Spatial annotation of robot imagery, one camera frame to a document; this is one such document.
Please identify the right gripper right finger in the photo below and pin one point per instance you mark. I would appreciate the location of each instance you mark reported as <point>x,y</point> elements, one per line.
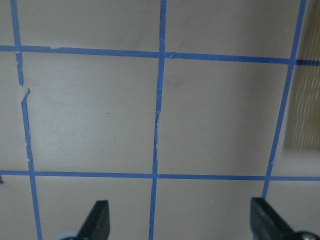
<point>266,223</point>

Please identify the brown wicker basket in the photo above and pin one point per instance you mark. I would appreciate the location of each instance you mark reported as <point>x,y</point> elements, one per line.
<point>303,121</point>

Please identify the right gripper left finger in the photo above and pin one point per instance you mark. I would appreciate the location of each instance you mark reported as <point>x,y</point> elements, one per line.
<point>97,225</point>

